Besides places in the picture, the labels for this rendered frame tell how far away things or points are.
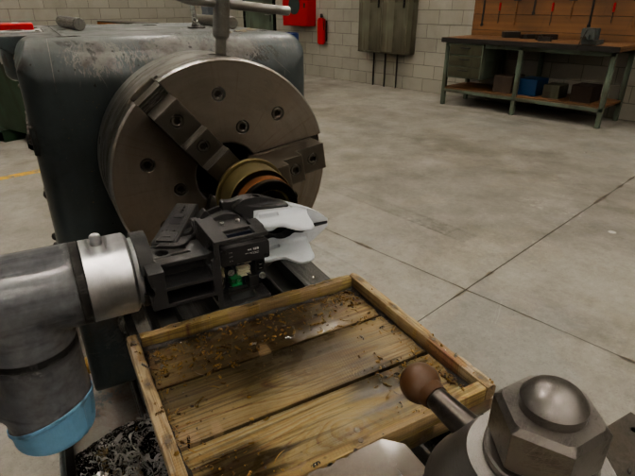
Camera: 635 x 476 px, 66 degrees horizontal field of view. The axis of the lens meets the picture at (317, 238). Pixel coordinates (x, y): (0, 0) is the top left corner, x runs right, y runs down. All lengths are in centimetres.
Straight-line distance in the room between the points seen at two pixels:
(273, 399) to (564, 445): 45
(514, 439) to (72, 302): 36
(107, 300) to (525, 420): 36
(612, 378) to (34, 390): 205
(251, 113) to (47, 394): 43
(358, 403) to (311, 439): 7
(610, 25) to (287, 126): 660
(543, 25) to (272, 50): 670
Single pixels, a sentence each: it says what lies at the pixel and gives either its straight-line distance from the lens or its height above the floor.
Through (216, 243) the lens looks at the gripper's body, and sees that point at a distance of 44.
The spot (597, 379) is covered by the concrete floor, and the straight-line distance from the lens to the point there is 224.
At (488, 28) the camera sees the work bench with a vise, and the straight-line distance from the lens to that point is 783.
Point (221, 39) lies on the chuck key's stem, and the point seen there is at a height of 126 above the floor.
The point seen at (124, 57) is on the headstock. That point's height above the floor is 123.
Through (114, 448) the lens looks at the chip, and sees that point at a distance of 104.
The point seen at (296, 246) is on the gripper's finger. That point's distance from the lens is 54.
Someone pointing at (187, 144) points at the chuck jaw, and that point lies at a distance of 63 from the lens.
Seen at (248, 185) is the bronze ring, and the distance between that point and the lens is 58.
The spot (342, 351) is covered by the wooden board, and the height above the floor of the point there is 89.
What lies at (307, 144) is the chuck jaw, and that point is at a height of 112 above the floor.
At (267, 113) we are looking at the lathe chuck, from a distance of 72.
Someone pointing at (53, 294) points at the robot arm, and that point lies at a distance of 45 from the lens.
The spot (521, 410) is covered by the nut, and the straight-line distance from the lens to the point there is 19.
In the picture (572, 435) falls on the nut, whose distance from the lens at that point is 19.
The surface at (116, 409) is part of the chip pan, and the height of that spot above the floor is 54.
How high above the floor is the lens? 130
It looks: 26 degrees down
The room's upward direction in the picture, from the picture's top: straight up
